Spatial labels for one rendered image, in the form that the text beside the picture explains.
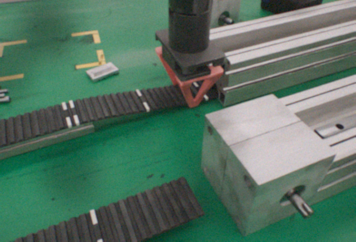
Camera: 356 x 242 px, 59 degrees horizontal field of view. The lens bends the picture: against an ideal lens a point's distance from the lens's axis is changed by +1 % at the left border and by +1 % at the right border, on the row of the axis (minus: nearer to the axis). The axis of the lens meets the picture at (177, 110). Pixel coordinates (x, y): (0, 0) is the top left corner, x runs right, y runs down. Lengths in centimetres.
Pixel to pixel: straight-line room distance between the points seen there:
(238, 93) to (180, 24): 15
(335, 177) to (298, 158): 7
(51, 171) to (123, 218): 14
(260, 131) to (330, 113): 13
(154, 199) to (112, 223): 5
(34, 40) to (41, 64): 10
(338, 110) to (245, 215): 19
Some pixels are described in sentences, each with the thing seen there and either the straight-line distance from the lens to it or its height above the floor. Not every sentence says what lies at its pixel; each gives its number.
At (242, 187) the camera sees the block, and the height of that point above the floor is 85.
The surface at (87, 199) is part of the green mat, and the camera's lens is 40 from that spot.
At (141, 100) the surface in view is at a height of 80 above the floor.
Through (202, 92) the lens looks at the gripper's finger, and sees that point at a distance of 47.
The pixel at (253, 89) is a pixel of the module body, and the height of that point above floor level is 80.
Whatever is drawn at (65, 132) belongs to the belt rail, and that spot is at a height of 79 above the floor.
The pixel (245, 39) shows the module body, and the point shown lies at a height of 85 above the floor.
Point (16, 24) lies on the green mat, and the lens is 81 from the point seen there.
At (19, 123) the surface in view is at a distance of 46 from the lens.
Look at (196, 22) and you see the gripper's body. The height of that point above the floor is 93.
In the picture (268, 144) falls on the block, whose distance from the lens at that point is 32.
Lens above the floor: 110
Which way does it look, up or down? 42 degrees down
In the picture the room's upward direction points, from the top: straight up
